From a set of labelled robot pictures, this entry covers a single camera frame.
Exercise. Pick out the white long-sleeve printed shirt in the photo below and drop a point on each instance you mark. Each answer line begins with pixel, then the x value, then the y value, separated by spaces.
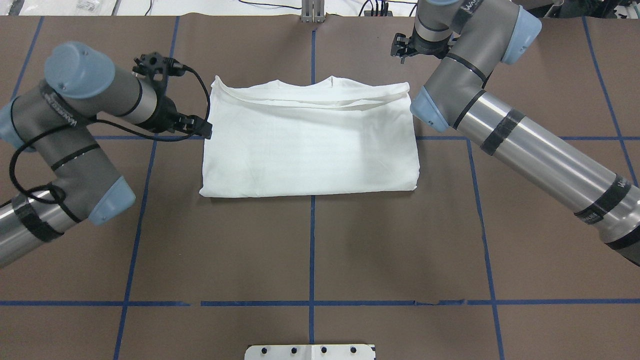
pixel 337 136

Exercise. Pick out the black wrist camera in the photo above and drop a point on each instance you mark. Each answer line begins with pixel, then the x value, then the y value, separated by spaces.
pixel 404 47
pixel 157 69

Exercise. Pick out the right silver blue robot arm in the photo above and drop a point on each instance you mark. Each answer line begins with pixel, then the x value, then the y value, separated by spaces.
pixel 471 37

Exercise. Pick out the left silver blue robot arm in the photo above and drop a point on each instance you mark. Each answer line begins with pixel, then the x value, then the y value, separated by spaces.
pixel 60 172

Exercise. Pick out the white camera mast pedestal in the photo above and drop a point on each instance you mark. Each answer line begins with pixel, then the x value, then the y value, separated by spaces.
pixel 311 352

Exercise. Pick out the aluminium frame post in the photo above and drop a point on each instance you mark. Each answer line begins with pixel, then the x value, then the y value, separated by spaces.
pixel 313 11

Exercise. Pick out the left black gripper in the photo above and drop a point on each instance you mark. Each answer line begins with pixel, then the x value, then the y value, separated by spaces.
pixel 165 114

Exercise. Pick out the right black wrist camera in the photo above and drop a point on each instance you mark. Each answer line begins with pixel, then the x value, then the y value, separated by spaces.
pixel 404 47

